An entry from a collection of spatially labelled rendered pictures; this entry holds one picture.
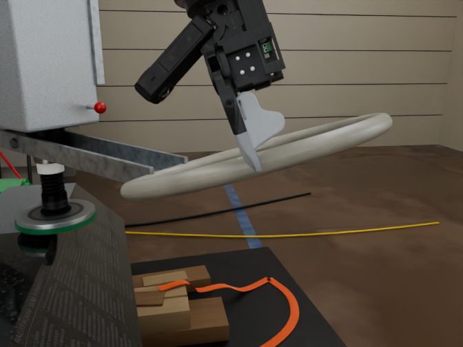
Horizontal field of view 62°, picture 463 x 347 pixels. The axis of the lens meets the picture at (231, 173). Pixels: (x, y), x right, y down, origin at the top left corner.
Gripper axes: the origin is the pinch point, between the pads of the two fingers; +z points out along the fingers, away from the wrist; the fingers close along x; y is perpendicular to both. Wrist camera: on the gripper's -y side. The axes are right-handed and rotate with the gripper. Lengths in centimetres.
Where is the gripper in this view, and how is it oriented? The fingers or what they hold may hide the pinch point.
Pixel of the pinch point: (249, 163)
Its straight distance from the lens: 46.5
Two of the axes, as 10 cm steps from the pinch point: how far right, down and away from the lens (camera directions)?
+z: 3.2, 9.5, 0.4
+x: 1.1, -0.8, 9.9
